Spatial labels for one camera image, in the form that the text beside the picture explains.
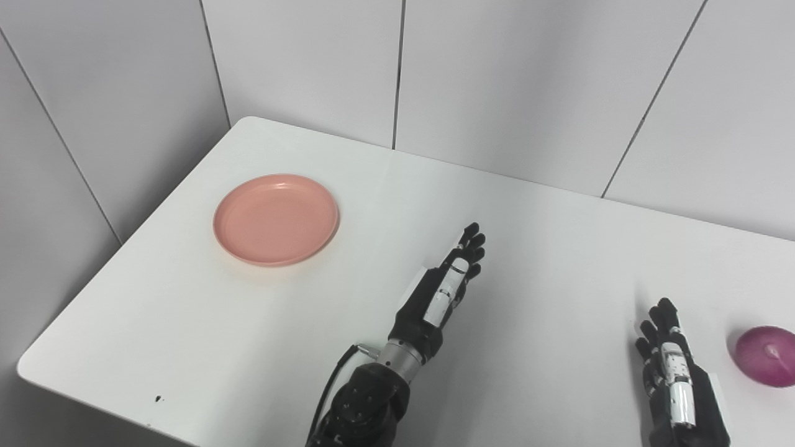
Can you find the purple red onion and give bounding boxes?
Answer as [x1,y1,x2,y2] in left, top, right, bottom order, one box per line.
[735,325,795,388]

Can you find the pink plate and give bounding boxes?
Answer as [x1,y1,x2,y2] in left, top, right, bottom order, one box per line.
[212,173,340,268]

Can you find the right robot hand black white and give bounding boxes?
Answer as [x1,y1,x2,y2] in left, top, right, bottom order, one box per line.
[635,297,731,447]

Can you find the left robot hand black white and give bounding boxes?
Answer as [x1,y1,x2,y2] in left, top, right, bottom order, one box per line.
[389,222,486,366]

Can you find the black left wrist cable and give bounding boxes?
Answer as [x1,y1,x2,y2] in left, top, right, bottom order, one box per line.
[306,343,381,447]

